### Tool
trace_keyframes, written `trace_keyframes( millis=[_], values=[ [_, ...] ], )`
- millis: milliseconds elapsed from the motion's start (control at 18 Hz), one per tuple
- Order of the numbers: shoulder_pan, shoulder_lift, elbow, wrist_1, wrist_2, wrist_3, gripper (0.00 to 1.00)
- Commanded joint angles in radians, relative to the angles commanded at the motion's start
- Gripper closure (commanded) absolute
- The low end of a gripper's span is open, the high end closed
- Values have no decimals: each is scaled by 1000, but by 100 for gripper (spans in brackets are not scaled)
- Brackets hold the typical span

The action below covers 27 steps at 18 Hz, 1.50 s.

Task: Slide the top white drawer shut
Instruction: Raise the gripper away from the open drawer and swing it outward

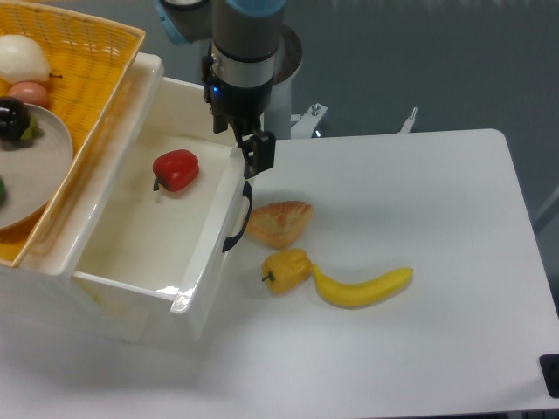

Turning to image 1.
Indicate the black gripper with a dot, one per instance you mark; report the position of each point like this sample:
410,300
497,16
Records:
241,108

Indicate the white drawer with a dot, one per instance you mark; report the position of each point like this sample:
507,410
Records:
163,249

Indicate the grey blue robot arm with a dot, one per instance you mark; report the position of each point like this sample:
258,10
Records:
239,67

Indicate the white drawer cabinet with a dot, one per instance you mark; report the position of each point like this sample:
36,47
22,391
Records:
43,286

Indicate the red toy bell pepper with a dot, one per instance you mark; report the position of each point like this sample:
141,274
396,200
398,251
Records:
175,170

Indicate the toy bread pastry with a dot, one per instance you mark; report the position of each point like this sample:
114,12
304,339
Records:
278,225

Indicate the yellow toy bell pepper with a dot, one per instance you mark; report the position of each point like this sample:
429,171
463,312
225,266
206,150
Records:
284,270

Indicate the yellow woven basket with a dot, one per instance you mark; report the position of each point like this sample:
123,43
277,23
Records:
92,55

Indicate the yellow toy banana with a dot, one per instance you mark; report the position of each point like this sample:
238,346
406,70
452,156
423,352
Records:
361,294

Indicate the grey plate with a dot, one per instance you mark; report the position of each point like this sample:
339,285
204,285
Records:
32,173

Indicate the pink toy egg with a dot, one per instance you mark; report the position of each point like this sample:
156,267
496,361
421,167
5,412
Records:
30,93

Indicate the dark purple toy mangosteen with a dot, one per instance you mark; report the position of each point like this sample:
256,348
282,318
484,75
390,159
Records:
17,123

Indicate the white toy pear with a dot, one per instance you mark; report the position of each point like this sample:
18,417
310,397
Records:
23,60

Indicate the green toy vegetable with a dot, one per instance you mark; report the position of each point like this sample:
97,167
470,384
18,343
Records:
2,191

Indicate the black top drawer handle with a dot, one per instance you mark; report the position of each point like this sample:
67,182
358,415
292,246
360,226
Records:
242,219

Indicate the white table frame bracket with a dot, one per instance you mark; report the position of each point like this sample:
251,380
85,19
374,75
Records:
306,125

